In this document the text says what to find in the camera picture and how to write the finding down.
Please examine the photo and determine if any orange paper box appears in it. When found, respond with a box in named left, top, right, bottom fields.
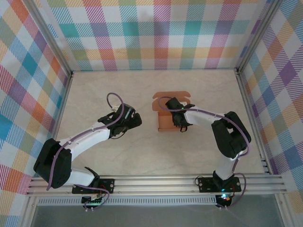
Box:
left=152, top=91, right=192, bottom=132

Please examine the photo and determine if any circuit board with green lights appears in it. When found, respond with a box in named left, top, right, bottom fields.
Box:
left=81, top=193, right=105, bottom=205

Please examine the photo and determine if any black controller with yellow label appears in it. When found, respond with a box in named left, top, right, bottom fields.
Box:
left=216, top=193, right=233, bottom=204

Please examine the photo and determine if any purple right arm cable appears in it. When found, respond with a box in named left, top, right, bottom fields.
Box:
left=158, top=96, right=252, bottom=210

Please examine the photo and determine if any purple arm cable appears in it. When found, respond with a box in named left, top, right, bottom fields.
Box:
left=46, top=92, right=125, bottom=212
left=158, top=96, right=252, bottom=210

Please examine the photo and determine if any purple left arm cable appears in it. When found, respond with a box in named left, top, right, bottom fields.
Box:
left=46, top=92, right=125, bottom=212

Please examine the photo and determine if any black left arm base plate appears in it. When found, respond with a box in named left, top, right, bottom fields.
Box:
left=71, top=178, right=116, bottom=195

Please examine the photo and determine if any long aluminium mounting rail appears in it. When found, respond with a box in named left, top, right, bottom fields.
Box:
left=25, top=174, right=287, bottom=197

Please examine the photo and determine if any aluminium side rail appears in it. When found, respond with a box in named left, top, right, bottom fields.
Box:
left=234, top=68, right=273, bottom=175
left=40, top=72, right=74, bottom=178

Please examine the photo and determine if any grey slotted cable duct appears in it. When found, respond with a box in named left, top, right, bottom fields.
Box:
left=37, top=197, right=218, bottom=206

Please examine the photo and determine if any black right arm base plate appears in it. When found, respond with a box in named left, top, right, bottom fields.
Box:
left=197, top=176, right=242, bottom=193

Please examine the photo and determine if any aluminium frame post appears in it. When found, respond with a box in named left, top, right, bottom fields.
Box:
left=234, top=0, right=285, bottom=75
left=23, top=0, right=74, bottom=78

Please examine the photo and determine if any aluminium frame leg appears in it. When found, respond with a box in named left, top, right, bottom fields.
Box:
left=20, top=196, right=40, bottom=227
left=274, top=192, right=295, bottom=227

